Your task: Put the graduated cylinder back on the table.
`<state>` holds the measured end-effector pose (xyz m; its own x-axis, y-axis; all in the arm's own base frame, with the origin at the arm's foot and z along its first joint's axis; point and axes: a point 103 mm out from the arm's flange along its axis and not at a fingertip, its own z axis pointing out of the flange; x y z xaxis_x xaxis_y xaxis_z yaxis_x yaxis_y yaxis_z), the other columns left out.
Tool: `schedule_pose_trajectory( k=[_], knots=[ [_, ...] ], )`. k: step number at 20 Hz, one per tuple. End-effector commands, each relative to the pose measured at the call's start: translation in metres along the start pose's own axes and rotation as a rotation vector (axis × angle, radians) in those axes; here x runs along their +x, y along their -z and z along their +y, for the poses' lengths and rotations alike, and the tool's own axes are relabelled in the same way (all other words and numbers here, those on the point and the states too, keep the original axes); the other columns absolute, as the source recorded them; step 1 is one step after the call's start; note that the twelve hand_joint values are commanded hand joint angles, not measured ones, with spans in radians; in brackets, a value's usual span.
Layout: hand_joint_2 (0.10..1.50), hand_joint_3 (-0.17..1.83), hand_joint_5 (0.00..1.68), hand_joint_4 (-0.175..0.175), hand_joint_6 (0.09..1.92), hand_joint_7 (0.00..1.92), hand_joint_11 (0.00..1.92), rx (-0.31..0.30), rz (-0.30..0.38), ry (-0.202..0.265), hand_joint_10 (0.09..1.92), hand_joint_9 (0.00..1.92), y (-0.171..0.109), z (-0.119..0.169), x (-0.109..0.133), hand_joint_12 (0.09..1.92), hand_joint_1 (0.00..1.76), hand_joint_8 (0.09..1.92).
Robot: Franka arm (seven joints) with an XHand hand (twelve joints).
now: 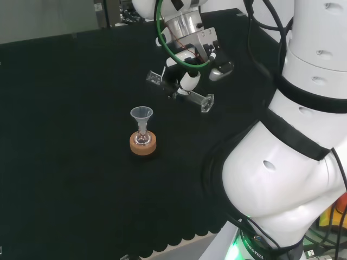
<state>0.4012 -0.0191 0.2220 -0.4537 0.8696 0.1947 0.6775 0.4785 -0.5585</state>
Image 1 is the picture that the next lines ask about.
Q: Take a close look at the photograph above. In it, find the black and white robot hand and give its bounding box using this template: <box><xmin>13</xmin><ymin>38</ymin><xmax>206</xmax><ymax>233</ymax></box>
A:
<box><xmin>155</xmin><ymin>27</ymin><xmax>234</xmax><ymax>100</ymax></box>

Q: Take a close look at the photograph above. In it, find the black bench cloth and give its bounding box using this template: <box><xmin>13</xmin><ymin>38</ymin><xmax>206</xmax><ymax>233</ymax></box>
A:
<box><xmin>0</xmin><ymin>7</ymin><xmax>282</xmax><ymax>258</ymax></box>

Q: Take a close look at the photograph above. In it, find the yellow stop button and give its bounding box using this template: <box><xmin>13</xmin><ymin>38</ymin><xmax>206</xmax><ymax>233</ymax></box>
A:
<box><xmin>318</xmin><ymin>191</ymin><xmax>347</xmax><ymax>230</ymax></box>

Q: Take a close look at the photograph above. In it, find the green cable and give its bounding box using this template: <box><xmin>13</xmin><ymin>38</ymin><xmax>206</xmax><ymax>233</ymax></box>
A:
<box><xmin>153</xmin><ymin>0</ymin><xmax>211</xmax><ymax>68</ymax></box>

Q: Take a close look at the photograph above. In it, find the cork ring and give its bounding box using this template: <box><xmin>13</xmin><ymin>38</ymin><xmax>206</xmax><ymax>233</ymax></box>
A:
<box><xmin>130</xmin><ymin>131</ymin><xmax>157</xmax><ymax>158</ymax></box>

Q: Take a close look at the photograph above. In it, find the clear graduated cylinder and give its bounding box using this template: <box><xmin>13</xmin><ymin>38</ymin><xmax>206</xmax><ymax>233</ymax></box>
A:
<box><xmin>145</xmin><ymin>67</ymin><xmax>215</xmax><ymax>114</ymax></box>

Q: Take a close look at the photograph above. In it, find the clear plastic funnel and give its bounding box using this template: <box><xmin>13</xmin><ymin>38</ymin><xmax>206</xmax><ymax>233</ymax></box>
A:
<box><xmin>130</xmin><ymin>106</ymin><xmax>153</xmax><ymax>132</ymax></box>

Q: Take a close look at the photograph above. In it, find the clear round-bottom flask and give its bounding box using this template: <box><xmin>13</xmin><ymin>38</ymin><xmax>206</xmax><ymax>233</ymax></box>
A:
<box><xmin>134</xmin><ymin>126</ymin><xmax>151</xmax><ymax>147</ymax></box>

